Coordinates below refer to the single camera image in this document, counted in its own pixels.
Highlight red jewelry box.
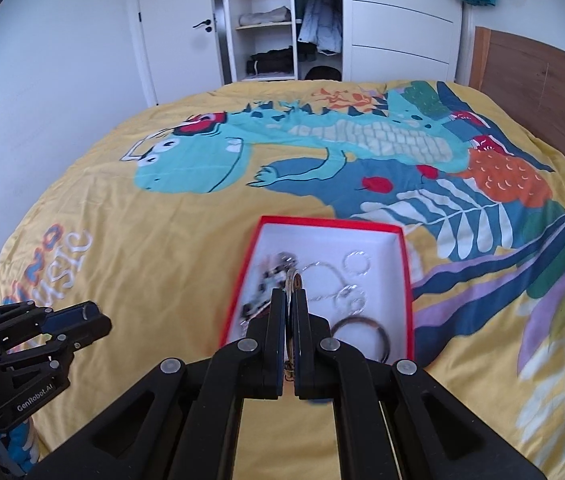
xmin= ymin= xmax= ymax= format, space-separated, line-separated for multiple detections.
xmin=218 ymin=216 xmax=419 ymax=366

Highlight hanging clothes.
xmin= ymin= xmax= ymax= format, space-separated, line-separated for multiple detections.
xmin=295 ymin=0 xmax=344 ymax=56

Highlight black bag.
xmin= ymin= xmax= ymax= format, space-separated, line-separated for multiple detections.
xmin=307 ymin=65 xmax=341 ymax=81

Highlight white wardrobe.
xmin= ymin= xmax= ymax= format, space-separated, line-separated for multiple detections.
xmin=211 ymin=0 xmax=463 ymax=85

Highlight twisted silver hoop earring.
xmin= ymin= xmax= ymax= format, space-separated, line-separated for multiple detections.
xmin=298 ymin=260 xmax=350 ymax=306

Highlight small silver ring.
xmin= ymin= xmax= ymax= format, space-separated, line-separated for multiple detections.
xmin=341 ymin=251 xmax=372 ymax=277

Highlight wooden headboard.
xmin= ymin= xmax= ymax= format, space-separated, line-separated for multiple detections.
xmin=467 ymin=26 xmax=565 ymax=161

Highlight white door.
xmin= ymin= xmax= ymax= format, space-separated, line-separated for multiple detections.
xmin=127 ymin=0 xmax=226 ymax=106

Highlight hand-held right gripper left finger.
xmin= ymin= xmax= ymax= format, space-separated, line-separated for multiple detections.
xmin=25 ymin=287 xmax=290 ymax=480

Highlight dark brown hoop bangle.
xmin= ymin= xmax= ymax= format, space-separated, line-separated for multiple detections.
xmin=331 ymin=316 xmax=392 ymax=363

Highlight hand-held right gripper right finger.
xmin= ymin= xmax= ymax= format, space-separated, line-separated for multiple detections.
xmin=289 ymin=287 xmax=548 ymax=480

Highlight yellow dinosaur printed blanket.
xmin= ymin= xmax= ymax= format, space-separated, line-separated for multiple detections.
xmin=0 ymin=79 xmax=565 ymax=480

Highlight folded light clothes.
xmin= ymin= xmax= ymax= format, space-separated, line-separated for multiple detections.
xmin=237 ymin=6 xmax=292 ymax=26

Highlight silver hoop ring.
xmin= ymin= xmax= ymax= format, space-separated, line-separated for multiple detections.
xmin=336 ymin=284 xmax=368 ymax=317

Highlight dark metal chain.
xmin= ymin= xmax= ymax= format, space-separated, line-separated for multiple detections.
xmin=282 ymin=266 xmax=308 ymax=295

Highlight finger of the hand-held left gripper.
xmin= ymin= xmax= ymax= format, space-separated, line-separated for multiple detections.
xmin=0 ymin=314 xmax=113 ymax=376
xmin=0 ymin=301 xmax=99 ymax=341

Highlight folded black clothes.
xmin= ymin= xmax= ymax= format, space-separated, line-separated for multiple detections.
xmin=246 ymin=47 xmax=295 ymax=77

